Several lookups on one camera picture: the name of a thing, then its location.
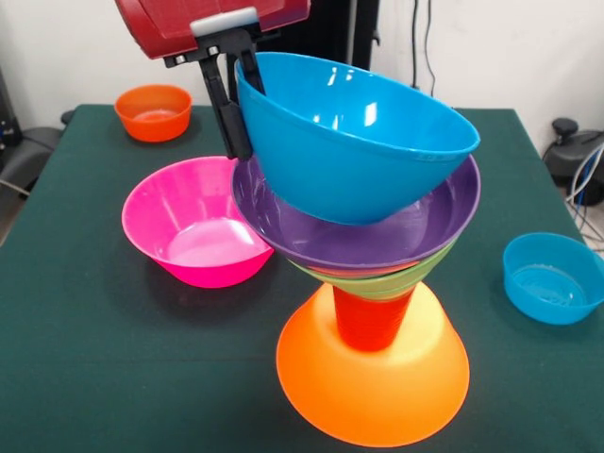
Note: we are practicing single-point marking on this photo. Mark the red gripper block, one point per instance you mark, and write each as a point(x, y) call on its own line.
point(189, 23)

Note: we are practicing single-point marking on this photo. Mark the blue bowl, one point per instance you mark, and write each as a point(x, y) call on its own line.
point(340, 151)

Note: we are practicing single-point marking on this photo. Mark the purple bowl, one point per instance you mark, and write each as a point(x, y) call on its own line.
point(330, 240)

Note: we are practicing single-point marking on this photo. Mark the large green bowl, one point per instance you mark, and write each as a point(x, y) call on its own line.
point(424, 271)

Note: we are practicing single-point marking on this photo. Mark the orange cup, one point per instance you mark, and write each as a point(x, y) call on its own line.
point(370, 325)
point(153, 127)

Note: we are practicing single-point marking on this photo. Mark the large orange bowl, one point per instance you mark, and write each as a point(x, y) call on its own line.
point(377, 401)

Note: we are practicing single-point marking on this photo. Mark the large pink bowl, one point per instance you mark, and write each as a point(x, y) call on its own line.
point(189, 226)

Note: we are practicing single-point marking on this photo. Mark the dark green tablecloth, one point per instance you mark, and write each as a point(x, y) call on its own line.
point(141, 354)

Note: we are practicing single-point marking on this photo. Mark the blue cup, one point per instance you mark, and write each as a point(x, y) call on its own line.
point(547, 292)

